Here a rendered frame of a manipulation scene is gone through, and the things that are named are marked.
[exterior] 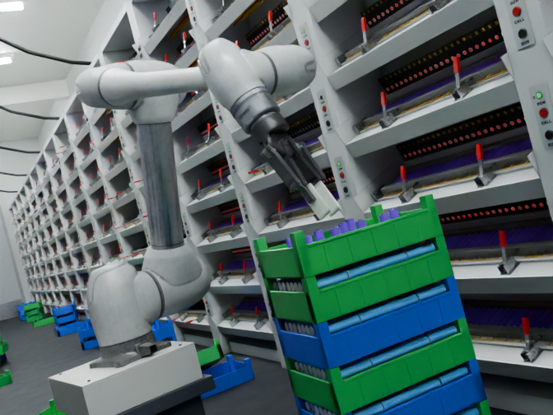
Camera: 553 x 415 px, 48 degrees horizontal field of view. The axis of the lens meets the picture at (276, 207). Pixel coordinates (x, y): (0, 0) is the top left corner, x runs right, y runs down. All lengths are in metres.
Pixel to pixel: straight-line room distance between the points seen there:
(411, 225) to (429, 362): 0.25
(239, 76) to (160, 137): 0.61
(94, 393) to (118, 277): 0.32
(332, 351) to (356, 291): 0.11
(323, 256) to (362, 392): 0.24
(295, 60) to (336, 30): 0.48
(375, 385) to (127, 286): 0.90
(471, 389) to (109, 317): 1.00
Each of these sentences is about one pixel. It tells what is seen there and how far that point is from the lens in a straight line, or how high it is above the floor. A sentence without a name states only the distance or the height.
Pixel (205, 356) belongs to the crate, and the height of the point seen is 0.12.
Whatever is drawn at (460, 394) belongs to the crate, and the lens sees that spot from 1.25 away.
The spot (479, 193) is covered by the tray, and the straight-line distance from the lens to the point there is 1.44.
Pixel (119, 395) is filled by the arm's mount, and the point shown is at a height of 0.24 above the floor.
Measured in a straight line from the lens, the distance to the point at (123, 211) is 4.39.
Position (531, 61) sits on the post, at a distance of 1.30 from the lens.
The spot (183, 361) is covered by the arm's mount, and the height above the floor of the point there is 0.26.
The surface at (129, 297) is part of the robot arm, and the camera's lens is 1.82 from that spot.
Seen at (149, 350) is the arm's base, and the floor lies 0.32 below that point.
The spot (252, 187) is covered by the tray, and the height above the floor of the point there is 0.71.
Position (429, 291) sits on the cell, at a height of 0.38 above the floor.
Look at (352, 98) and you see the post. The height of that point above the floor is 0.86.
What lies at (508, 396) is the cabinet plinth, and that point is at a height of 0.04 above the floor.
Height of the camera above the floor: 0.61
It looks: level
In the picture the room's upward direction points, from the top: 15 degrees counter-clockwise
